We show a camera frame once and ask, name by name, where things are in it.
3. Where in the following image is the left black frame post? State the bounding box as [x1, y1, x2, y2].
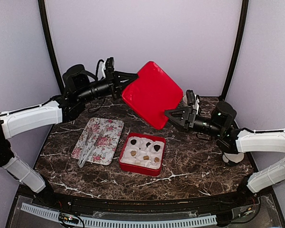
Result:
[38, 0, 64, 94]

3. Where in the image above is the red box with paper cups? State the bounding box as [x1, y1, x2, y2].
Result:
[119, 133, 166, 177]

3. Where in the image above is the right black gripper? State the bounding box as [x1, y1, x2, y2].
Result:
[164, 106, 224, 138]

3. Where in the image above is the small circuit board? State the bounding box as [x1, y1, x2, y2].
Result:
[58, 213, 80, 225]

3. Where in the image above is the floral rectangular tray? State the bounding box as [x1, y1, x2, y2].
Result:
[71, 117, 124, 165]

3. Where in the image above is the white slotted cable duct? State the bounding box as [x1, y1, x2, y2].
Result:
[20, 203, 217, 228]

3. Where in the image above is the right black frame post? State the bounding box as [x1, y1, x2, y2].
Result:
[219, 0, 249, 101]

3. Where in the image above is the black front table rail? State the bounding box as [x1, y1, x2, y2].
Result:
[45, 192, 250, 213]

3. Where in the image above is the black frame post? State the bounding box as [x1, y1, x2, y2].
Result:
[38, 0, 64, 94]
[219, 0, 249, 101]

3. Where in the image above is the cream ceramic mug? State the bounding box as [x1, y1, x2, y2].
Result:
[182, 95, 188, 106]

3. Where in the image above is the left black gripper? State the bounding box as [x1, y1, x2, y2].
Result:
[76, 68, 139, 105]

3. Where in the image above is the white and dark bowl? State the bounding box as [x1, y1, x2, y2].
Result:
[222, 153, 245, 166]

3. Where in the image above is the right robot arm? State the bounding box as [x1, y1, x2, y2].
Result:
[164, 101, 285, 206]

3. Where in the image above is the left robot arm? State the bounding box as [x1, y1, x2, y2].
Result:
[0, 58, 138, 207]

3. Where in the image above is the red box lid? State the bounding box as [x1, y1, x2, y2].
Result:
[122, 61, 183, 130]

